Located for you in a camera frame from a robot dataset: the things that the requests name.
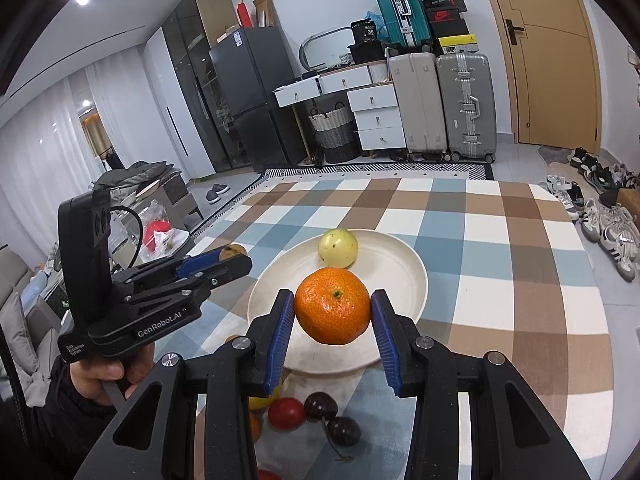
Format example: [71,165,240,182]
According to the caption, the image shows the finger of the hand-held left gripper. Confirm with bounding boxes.
[120,255,253,312]
[113,249,236,287]

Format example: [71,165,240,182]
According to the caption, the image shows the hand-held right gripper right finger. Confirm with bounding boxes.
[369,289,596,480]

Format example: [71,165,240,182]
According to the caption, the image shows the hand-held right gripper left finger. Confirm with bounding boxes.
[75,288,297,480]

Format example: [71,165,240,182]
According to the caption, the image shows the cream round plate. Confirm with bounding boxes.
[247,230,430,375]

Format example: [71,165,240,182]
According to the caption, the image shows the green yellow passion fruit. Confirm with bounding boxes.
[248,381,284,411]

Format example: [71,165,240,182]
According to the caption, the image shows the dark red cherry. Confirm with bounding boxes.
[326,415,362,446]
[304,391,340,422]

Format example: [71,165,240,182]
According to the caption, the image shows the pale yellow round fruit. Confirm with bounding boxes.
[318,228,360,269]

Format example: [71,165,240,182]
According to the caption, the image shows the person's left forearm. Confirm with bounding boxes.
[0,355,123,480]

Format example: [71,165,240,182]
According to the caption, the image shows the person's left hand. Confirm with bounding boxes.
[69,342,157,402]

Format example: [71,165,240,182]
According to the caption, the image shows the clear plastic bag red contents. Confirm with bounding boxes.
[139,199,192,262]

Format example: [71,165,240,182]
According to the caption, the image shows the grey sofa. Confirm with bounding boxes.
[0,244,68,411]

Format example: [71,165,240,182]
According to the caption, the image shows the grey jacket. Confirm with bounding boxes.
[92,160,182,197]

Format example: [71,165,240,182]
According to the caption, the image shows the checkered tablecloth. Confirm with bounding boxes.
[190,176,616,480]

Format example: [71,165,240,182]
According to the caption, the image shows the white wardrobe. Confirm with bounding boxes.
[142,27,217,179]

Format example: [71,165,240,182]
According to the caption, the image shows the woven laundry basket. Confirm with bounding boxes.
[307,101,361,164]

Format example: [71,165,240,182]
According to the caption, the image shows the black refrigerator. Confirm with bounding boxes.
[208,26,309,174]

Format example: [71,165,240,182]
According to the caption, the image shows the dark glass display cabinet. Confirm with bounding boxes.
[161,0,239,177]

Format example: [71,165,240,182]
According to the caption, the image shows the white desk with drawers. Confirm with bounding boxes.
[273,62,407,154]

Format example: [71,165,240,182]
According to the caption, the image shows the beige suitcase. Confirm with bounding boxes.
[387,52,450,162]

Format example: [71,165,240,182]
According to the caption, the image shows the oval mirror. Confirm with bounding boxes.
[299,27,355,70]

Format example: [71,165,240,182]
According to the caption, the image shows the silver suitcase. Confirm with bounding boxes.
[435,52,499,164]

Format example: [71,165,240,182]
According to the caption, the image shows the grey doormat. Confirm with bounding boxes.
[537,144,577,166]

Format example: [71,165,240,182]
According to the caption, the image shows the row of shoes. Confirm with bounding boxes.
[544,147,640,284]

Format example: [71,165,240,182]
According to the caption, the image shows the tall cardboard box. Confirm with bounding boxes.
[252,0,276,30]

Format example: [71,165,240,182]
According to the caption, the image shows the blue plastic bag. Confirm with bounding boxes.
[363,9,386,36]

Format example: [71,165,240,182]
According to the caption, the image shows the yellow and black shoe box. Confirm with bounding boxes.
[437,34,476,56]

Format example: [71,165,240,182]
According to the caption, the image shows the teal suitcase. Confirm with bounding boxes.
[369,0,434,52]

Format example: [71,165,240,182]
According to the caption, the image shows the wooden door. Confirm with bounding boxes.
[472,0,604,151]

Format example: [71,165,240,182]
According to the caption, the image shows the black shoe box red logo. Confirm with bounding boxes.
[424,8,471,24]

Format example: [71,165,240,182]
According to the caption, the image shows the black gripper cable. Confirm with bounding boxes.
[109,206,144,267]

